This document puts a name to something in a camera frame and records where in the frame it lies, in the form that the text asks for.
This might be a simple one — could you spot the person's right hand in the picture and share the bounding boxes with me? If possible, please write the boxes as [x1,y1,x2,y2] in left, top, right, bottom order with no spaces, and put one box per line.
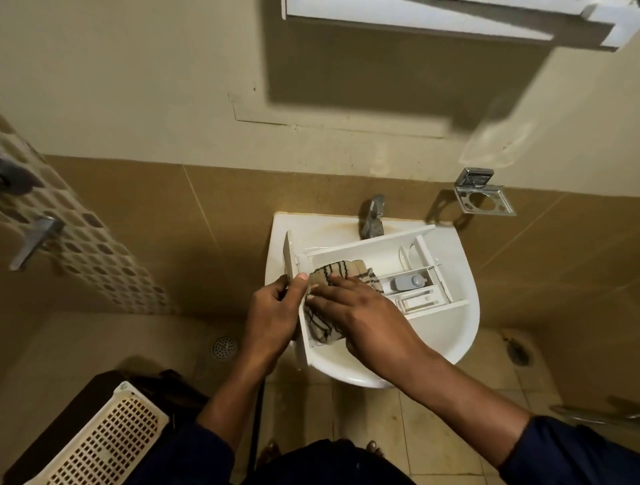
[305,274,432,386]

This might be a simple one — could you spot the person's left hand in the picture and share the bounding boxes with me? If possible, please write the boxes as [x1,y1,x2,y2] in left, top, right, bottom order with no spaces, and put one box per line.
[243,273,310,374]

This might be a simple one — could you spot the white detergent drawer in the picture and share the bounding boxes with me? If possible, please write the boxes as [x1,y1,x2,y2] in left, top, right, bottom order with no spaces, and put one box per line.
[282,225,471,370]

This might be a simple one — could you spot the black-lined patterned cloth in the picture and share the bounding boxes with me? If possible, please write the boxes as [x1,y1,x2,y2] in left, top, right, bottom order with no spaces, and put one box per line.
[303,258,384,346]

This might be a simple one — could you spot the person's left forearm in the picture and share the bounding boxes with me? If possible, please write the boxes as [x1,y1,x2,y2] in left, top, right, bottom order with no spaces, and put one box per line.
[127,354,281,485]

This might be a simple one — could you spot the person's right forearm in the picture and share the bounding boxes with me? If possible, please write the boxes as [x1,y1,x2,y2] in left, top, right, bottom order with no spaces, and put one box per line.
[395,349,640,485]

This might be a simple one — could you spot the person's dark trousers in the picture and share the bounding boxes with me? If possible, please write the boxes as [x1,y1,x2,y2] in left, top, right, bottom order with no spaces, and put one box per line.
[245,439,416,485]

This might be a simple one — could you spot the round metal floor drain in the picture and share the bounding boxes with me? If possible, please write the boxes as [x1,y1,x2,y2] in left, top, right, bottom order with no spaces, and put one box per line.
[505,337,534,367]
[211,335,239,360]

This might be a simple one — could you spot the white ceramic sink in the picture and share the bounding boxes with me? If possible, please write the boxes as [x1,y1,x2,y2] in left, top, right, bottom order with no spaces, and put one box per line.
[265,212,481,390]

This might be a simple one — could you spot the dark floor threshold strip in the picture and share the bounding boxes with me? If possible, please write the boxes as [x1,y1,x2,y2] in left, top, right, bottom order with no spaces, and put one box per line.
[247,379,266,476]

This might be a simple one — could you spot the chrome sink faucet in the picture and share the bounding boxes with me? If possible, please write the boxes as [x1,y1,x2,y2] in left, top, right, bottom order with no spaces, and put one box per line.
[359,195,386,240]

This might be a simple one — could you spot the white perforated plastic basket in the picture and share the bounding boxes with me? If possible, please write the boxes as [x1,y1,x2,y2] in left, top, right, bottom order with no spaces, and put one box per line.
[25,381,170,485]

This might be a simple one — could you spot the dark plastic stool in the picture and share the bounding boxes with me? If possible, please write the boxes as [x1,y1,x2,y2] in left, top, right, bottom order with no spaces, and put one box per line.
[2,369,211,485]

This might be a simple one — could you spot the chrome toilet sprayer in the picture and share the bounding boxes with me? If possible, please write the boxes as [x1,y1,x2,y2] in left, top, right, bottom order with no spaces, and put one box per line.
[549,397,640,426]

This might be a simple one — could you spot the white mirror cabinet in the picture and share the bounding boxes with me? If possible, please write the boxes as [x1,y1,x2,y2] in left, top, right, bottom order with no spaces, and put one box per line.
[281,0,640,51]

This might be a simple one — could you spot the chrome wall toothbrush holder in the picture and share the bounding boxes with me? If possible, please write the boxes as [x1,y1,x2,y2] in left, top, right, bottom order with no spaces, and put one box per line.
[453,167,517,217]

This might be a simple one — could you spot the chrome shower tap handle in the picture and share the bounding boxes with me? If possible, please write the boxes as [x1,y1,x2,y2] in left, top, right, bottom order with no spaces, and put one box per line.
[9,215,66,272]

